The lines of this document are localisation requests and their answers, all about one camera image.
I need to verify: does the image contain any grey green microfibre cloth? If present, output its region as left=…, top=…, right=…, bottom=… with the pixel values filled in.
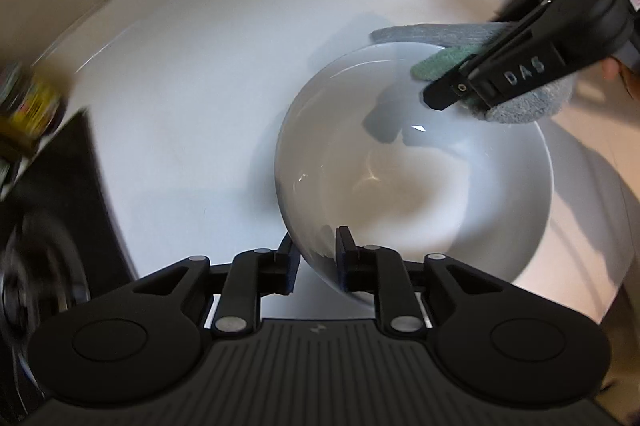
left=370, top=22, right=575, bottom=124

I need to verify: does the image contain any person's right hand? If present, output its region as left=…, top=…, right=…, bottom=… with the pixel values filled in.
left=601, top=58, right=640, bottom=101

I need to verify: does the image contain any white ceramic bowl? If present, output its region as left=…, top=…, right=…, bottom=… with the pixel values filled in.
left=274, top=42, right=554, bottom=285

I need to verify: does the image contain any black gas stove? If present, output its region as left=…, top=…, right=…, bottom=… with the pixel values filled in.
left=1, top=110, right=137, bottom=425

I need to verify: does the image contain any yellow label jar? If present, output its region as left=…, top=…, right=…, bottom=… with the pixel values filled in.
left=1, top=62, right=67, bottom=156

